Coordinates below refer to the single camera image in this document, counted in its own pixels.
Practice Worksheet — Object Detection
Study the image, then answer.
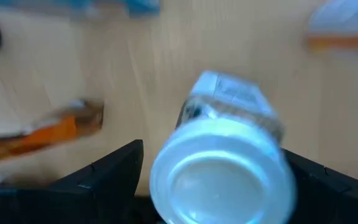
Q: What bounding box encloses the blue Rice Krispies box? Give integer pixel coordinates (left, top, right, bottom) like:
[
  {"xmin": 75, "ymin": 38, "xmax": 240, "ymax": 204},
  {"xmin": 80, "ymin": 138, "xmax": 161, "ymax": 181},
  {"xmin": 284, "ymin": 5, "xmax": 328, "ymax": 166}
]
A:
[{"xmin": 70, "ymin": 0, "xmax": 162, "ymax": 19}]

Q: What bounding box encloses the white-lid seasoning jar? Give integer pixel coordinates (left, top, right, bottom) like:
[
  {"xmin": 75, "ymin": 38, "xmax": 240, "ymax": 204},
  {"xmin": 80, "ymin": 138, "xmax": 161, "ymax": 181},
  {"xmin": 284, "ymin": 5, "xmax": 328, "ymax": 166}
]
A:
[{"xmin": 149, "ymin": 70, "xmax": 298, "ymax": 224}]

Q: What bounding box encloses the small clear glass jar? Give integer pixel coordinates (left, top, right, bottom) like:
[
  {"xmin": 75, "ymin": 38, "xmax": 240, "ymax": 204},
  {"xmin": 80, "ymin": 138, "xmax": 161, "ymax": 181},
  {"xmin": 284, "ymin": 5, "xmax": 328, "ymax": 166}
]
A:
[{"xmin": 305, "ymin": 0, "xmax": 358, "ymax": 58}]

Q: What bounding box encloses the Mini Wheats cereal box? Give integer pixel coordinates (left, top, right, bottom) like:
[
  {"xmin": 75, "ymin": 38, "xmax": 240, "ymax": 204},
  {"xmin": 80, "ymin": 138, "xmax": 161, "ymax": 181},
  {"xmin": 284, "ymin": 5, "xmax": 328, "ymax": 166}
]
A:
[{"xmin": 0, "ymin": 98, "xmax": 106, "ymax": 165}]

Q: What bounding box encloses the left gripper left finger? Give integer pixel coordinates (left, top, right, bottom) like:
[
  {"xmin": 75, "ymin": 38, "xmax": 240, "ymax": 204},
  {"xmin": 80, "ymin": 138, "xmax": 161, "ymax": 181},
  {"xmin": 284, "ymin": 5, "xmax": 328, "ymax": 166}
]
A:
[{"xmin": 50, "ymin": 139, "xmax": 145, "ymax": 224}]

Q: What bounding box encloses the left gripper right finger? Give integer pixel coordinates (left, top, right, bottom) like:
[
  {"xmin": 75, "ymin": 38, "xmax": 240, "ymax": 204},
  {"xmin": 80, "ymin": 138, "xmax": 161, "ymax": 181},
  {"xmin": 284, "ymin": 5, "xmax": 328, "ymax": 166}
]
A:
[{"xmin": 283, "ymin": 149, "xmax": 358, "ymax": 224}]

